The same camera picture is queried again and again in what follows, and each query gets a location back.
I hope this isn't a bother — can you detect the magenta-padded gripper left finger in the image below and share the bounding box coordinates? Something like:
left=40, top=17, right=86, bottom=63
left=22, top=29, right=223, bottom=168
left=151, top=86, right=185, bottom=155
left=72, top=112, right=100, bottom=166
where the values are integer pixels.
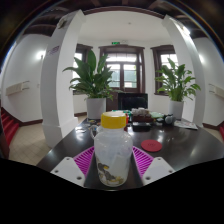
left=50, top=145, right=101, bottom=191

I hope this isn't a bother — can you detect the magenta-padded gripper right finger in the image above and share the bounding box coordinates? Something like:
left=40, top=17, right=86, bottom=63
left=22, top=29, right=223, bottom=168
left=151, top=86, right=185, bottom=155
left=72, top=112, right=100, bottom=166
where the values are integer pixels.
left=128, top=145, right=176, bottom=190

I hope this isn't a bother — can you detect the clear bottle with yellow cap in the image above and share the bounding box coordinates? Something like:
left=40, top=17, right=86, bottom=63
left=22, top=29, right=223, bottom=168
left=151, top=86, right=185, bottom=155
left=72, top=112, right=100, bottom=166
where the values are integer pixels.
left=93, top=111, right=134, bottom=188

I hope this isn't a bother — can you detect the flat round red coaster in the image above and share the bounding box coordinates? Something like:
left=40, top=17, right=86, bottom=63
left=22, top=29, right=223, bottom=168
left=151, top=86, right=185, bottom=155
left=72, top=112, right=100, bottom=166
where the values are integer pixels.
left=140, top=138, right=163, bottom=153

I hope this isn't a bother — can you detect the black flat box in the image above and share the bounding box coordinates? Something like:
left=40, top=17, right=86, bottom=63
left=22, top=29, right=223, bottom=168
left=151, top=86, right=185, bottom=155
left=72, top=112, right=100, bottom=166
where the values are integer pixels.
left=132, top=122, right=152, bottom=132

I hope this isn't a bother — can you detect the grey round ball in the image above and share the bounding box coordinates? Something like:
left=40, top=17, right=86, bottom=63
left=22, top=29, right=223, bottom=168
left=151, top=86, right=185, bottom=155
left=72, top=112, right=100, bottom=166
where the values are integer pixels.
left=163, top=113, right=177, bottom=126

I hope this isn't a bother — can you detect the brown wooden tray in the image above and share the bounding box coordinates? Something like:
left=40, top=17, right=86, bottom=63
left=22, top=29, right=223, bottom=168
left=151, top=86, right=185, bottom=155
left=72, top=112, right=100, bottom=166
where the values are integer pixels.
left=131, top=114, right=155, bottom=123

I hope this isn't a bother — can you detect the printed magazine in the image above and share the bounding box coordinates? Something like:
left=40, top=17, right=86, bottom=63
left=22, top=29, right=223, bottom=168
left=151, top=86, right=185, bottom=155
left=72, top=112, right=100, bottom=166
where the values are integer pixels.
left=173, top=119, right=199, bottom=130

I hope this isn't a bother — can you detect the green plant in white pot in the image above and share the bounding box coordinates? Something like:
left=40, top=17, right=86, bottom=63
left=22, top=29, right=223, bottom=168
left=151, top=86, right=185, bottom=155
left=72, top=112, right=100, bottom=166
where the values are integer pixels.
left=62, top=49, right=123, bottom=120
left=154, top=58, right=202, bottom=120

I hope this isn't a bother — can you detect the black chair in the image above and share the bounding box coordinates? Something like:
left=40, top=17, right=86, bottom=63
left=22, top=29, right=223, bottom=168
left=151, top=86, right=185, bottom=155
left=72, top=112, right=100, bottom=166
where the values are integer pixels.
left=117, top=92, right=149, bottom=112

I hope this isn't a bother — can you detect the dark wooden glazed door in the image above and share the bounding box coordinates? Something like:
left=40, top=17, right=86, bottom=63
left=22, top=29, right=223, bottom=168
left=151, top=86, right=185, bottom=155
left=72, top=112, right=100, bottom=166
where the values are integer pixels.
left=98, top=44, right=147, bottom=95

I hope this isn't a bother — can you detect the dark framed window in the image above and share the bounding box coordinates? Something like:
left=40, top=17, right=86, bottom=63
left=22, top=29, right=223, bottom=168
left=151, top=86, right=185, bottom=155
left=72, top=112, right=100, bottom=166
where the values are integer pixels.
left=73, top=43, right=94, bottom=96
left=150, top=44, right=177, bottom=97

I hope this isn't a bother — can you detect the white wall box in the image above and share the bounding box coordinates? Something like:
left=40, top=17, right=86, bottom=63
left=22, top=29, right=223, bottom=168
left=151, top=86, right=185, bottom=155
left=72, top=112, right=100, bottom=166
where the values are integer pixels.
left=4, top=80, right=31, bottom=97
left=208, top=83, right=224, bottom=99

